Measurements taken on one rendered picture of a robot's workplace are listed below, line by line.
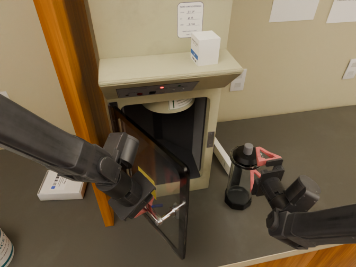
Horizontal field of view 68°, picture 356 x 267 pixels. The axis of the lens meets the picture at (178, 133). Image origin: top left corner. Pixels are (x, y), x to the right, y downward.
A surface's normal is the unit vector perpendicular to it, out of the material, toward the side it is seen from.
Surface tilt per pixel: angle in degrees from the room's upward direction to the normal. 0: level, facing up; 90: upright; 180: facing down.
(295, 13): 90
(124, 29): 90
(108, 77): 0
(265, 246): 0
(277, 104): 90
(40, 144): 73
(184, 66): 0
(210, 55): 90
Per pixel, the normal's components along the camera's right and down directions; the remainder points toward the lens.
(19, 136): 0.89, 0.00
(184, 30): 0.21, 0.63
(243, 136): 0.01, -0.76
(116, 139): -0.37, -0.58
